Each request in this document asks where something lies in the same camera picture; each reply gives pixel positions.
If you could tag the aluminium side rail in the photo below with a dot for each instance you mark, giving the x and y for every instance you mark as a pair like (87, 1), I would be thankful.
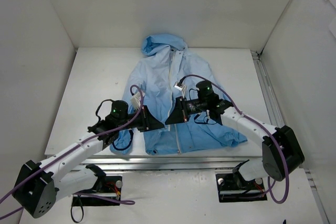
(275, 116)

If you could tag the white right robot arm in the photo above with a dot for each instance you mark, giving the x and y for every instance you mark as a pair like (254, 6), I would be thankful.
(281, 152)

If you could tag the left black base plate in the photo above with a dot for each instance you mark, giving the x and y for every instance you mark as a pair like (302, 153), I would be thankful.
(107, 190)

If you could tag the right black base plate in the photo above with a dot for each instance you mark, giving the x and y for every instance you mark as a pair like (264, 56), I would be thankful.
(230, 190)

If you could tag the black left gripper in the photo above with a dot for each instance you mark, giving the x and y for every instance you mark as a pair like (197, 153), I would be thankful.
(145, 120)

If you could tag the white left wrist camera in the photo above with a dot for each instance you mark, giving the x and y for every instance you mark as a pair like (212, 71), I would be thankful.
(136, 100)

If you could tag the light blue hooded jacket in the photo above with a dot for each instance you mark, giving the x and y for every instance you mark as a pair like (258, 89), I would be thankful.
(167, 60)

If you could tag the aluminium front rail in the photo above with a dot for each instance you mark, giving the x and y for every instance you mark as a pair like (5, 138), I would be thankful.
(120, 164)

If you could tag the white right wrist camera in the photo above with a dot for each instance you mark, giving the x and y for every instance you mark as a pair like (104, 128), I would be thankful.
(181, 87)

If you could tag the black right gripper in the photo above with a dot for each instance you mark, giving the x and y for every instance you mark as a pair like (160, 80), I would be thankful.
(184, 109)

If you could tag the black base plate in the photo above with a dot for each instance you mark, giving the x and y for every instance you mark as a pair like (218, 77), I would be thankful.
(230, 190)
(107, 190)

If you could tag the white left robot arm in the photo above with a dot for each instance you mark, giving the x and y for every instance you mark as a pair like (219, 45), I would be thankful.
(40, 185)

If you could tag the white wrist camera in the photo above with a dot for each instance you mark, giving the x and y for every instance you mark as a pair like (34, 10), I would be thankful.
(136, 100)
(181, 87)

